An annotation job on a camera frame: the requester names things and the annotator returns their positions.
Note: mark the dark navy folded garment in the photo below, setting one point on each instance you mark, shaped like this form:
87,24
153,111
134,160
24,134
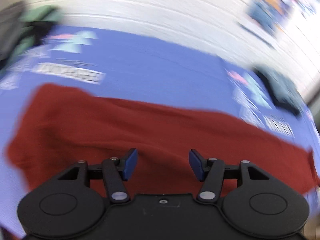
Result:
277,92

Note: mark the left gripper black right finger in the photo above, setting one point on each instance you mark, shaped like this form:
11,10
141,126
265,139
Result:
210,172

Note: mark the grey folded garment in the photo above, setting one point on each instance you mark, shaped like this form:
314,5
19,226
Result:
11,26

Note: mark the mint green black-striped garment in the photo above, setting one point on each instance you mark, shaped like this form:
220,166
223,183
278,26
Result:
37,24

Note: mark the grey-blue folded jeans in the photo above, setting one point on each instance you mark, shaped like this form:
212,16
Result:
285,87

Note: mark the bedding poster on wall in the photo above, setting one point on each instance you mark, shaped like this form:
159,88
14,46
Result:
265,19

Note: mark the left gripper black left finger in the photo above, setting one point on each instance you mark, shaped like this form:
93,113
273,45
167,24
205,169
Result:
115,172

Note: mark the blue printed bed sheet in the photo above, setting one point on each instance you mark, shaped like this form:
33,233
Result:
127,66

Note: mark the red pants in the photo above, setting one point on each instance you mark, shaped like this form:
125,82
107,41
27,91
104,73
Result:
63,125

